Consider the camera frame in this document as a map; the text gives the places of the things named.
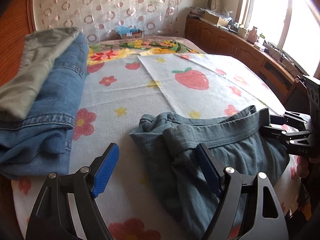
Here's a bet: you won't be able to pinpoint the person's right hand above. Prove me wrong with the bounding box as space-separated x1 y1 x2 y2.
296 155 311 183

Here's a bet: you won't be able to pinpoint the brown slatted wooden panel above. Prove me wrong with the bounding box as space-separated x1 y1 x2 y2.
0 0 38 240

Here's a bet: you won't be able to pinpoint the open cardboard box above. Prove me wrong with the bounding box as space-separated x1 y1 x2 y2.
204 11 225 27

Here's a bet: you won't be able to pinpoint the folded blue jeans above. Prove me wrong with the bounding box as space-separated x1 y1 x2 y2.
0 32 89 180

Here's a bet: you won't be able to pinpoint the white jug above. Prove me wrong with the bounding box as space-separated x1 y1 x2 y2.
249 26 260 42

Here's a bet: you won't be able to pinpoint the window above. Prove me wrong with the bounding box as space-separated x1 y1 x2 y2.
237 0 320 80

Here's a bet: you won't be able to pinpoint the black device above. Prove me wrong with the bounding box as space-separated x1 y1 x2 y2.
262 42 283 56

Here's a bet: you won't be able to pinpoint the pink floral blanket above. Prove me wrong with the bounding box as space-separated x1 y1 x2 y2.
86 36 208 67

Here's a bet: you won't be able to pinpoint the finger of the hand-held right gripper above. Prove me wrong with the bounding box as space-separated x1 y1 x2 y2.
269 112 311 126
260 125 313 144

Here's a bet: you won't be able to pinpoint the blue plastic bag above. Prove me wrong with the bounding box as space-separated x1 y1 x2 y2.
117 25 140 34

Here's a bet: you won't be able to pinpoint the small cardboard box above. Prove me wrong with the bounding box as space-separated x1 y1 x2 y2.
116 29 145 40

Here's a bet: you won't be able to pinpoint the teal pants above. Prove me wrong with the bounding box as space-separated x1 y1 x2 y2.
129 105 290 240

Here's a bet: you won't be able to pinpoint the white strawberry print blanket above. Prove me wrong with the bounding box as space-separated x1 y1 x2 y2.
11 52 310 240

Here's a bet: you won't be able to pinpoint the folded grey-green cloth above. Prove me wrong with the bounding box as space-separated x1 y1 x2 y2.
0 27 82 120

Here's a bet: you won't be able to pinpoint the long wooden cabinet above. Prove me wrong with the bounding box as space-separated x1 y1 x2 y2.
185 15 308 105

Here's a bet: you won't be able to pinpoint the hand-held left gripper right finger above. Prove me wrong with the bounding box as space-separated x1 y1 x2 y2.
196 143 290 240

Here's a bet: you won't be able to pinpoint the circle pattern sheer curtain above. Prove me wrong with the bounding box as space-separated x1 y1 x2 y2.
32 0 190 43

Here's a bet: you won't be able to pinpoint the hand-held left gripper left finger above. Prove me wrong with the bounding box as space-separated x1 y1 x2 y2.
25 143 120 240

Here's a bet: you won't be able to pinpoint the person's dark clothing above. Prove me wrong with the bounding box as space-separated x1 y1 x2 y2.
287 180 320 230

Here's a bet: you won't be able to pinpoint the stack of papers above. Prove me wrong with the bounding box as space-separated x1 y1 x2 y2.
189 6 206 18

